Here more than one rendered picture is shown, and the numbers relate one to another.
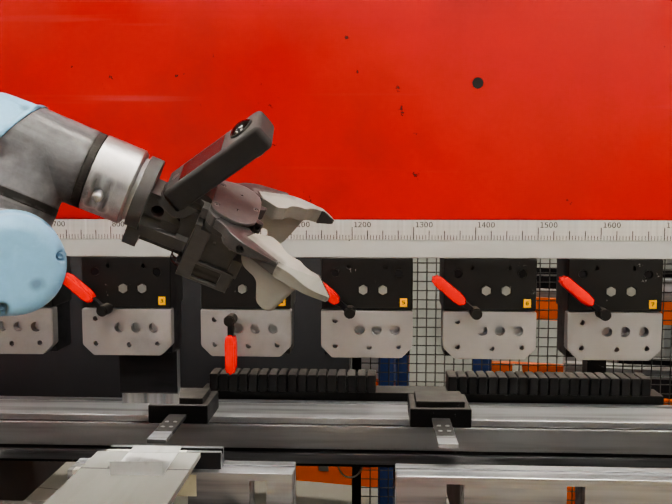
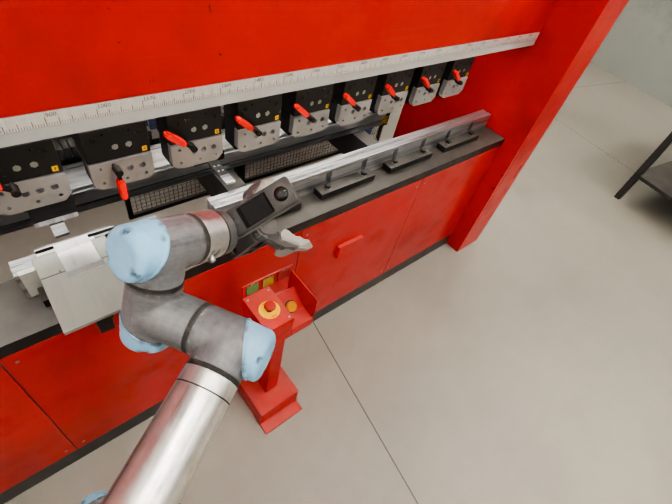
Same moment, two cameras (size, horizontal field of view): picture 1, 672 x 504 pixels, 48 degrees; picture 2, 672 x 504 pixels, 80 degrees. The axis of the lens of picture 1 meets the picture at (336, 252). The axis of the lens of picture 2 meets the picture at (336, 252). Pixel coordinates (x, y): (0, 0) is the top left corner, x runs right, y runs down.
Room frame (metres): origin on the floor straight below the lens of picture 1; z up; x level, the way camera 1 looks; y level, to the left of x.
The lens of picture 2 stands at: (0.34, 0.41, 1.91)
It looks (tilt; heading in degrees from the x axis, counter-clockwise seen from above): 46 degrees down; 306
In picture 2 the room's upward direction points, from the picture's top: 15 degrees clockwise
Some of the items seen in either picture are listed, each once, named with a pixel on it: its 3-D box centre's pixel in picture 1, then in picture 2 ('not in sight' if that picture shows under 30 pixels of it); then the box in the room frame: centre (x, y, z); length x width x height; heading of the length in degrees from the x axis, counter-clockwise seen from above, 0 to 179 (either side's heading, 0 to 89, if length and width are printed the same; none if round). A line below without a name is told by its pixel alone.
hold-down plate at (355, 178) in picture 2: not in sight; (345, 183); (1.19, -0.68, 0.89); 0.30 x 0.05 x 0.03; 87
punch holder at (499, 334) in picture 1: (486, 305); (252, 117); (1.26, -0.25, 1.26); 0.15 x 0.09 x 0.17; 87
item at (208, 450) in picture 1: (165, 456); (78, 243); (1.29, 0.30, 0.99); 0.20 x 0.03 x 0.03; 87
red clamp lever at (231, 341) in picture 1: (231, 343); (120, 182); (1.22, 0.17, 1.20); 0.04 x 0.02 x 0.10; 177
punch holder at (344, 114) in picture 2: not in sight; (349, 96); (1.24, -0.65, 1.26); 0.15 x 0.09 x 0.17; 87
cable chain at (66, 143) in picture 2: (293, 380); (94, 142); (1.68, 0.10, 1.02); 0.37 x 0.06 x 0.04; 87
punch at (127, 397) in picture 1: (150, 376); (51, 208); (1.29, 0.32, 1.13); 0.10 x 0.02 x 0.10; 87
